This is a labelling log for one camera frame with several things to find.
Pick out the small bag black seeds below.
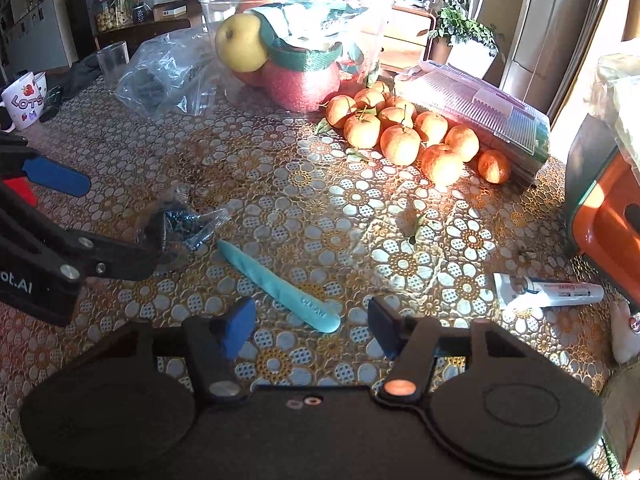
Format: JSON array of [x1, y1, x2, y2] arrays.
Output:
[[136, 183, 231, 275]]

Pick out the teal nail file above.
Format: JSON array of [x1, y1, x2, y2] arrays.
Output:
[[217, 240, 341, 334]]

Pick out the red white cardboard box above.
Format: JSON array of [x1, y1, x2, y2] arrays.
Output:
[[3, 178, 38, 207]]

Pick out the white lotso mug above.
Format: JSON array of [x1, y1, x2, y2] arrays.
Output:
[[1, 72, 44, 133]]

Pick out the dark cloth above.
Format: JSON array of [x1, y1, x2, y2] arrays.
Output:
[[39, 53, 102, 122]]

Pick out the white toothpaste tube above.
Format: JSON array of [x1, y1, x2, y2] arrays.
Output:
[[494, 273, 604, 310]]

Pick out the clear drinking glass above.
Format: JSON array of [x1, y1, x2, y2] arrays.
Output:
[[96, 41, 129, 90]]

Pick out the lace tablecloth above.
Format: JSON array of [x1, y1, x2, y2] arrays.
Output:
[[1, 81, 618, 479]]

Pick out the clear plastic bag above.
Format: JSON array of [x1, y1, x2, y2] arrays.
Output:
[[115, 27, 220, 120]]

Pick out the orange green appliance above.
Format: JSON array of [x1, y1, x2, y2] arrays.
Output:
[[564, 115, 639, 313]]

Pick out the yellow apple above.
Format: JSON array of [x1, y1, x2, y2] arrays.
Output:
[[214, 13, 268, 73]]

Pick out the red net fruit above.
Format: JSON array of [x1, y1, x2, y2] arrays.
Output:
[[231, 60, 341, 113]]

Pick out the pink plastic tray box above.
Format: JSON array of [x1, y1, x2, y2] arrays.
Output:
[[394, 61, 550, 184]]

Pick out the glass fruit bowl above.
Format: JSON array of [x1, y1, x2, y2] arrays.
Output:
[[198, 0, 393, 108]]

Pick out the pile of oranges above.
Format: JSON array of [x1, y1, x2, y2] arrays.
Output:
[[321, 82, 512, 188]]

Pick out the potted green plant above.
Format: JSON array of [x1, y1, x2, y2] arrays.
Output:
[[419, 0, 500, 79]]

